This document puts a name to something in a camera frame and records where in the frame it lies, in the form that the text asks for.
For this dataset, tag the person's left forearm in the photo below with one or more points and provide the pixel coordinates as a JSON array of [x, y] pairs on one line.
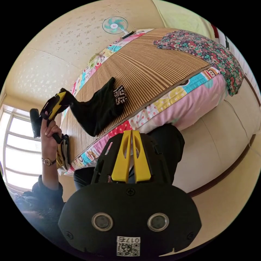
[[50, 173]]

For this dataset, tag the folded floral blanket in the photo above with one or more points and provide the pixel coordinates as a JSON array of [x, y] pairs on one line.
[[204, 49]]

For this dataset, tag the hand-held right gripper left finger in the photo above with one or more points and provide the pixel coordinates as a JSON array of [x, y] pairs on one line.
[[120, 163]]

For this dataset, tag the black long sleeve shirt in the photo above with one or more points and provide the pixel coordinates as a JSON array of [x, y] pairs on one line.
[[95, 110]]

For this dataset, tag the person's left hand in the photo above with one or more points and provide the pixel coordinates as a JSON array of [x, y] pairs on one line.
[[49, 140]]

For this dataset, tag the window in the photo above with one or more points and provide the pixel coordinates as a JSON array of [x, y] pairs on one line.
[[20, 155]]

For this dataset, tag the green and white fan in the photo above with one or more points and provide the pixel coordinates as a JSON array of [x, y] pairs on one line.
[[114, 25]]

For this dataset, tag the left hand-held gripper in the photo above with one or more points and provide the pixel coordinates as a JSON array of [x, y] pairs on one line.
[[47, 110]]

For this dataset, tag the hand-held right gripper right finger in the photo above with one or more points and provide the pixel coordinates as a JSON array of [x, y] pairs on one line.
[[142, 167]]

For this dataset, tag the person's body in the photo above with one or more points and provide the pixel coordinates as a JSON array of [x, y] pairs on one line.
[[169, 146]]

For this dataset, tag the pile of clothes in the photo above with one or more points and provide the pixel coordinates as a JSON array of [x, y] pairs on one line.
[[63, 152]]

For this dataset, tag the bed with woven mat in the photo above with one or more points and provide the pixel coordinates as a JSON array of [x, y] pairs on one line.
[[153, 67]]

